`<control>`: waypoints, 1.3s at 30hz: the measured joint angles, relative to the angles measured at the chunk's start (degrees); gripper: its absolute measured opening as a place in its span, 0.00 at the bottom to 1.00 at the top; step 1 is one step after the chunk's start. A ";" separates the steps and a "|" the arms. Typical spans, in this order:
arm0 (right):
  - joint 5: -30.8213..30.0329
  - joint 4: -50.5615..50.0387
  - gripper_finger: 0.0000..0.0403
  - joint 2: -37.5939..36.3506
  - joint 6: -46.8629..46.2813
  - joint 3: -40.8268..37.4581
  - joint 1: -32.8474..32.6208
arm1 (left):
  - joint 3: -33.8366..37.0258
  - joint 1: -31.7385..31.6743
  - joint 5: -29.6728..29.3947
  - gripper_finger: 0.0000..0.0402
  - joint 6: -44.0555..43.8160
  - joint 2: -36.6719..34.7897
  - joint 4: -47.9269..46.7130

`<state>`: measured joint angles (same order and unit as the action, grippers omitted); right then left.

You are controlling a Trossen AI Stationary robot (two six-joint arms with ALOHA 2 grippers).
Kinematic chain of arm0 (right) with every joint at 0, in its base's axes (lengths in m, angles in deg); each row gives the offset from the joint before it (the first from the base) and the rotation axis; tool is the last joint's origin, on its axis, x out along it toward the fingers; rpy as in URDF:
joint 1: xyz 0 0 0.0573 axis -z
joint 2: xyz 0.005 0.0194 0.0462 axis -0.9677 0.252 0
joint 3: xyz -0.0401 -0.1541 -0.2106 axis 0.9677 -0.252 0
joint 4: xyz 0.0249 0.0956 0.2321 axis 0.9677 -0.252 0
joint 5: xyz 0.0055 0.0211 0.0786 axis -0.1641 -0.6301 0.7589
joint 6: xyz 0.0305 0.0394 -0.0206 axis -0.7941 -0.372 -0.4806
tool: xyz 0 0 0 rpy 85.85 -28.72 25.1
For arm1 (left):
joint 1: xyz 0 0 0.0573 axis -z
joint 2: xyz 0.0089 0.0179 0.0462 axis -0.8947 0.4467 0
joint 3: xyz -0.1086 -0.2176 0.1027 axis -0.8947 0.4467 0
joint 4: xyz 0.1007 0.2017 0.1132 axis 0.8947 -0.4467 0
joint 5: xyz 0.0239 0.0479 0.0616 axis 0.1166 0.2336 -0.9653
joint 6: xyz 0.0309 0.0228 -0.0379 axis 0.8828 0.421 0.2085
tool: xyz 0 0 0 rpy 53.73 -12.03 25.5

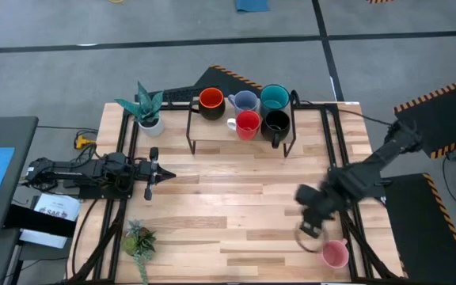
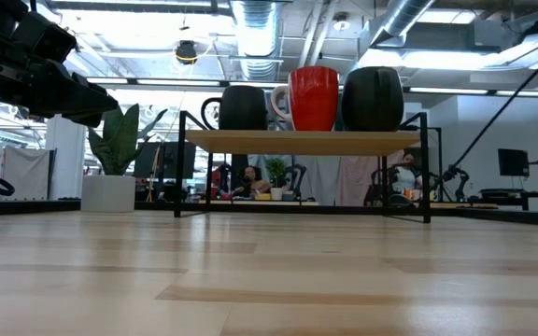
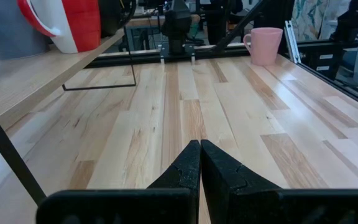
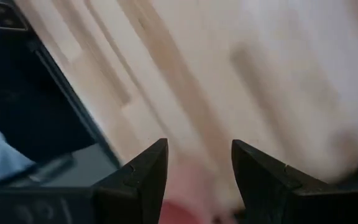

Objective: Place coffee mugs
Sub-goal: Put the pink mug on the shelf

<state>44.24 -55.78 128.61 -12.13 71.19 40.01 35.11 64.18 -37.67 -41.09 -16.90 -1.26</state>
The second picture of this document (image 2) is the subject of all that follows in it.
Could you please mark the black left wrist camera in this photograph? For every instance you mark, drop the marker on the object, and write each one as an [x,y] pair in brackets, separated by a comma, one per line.
[45,37]

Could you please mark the black mug with orange inside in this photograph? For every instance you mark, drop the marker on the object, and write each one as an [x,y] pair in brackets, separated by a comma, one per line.
[243,108]

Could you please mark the small yellow box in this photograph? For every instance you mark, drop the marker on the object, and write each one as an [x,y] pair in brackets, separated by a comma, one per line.
[262,196]

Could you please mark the black ribbed coffee mug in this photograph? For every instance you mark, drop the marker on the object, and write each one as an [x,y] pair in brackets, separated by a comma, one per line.
[372,100]

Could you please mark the white partition board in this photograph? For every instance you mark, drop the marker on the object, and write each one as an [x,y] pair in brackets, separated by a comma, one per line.
[28,172]

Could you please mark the white hanging cloth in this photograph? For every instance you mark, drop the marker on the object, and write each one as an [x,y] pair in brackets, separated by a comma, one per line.
[315,179]

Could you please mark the person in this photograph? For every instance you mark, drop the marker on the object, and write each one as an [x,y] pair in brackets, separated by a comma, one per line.
[406,176]
[252,179]

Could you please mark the pink hanging cloth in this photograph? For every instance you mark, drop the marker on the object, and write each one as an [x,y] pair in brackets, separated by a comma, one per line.
[355,179]

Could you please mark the black aluminium extrusion frame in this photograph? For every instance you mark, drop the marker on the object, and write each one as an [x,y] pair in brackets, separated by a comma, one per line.
[40,205]

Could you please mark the snake plant in white pot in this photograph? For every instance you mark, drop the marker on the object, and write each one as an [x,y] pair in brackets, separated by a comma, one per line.
[108,193]

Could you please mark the black hanging ceiling sensor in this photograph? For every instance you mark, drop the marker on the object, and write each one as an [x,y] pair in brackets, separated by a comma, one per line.
[186,52]

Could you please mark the small plant in white cup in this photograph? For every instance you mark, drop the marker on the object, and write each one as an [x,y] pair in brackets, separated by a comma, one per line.
[276,186]

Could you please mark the black side desk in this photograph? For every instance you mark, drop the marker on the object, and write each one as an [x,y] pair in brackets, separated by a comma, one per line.
[507,192]

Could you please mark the black background robot arm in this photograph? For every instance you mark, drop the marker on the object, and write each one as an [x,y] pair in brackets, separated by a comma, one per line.
[458,182]

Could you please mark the dark computer monitor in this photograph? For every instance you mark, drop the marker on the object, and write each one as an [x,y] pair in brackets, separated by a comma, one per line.
[513,162]

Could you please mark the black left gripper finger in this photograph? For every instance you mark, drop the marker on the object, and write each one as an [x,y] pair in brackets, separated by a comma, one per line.
[77,95]
[89,119]

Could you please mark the wide dark monitor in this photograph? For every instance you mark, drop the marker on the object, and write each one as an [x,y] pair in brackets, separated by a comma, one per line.
[171,161]

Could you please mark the wooden shelf riser black legs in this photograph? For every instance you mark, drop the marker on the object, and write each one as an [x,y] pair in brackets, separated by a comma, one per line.
[297,142]

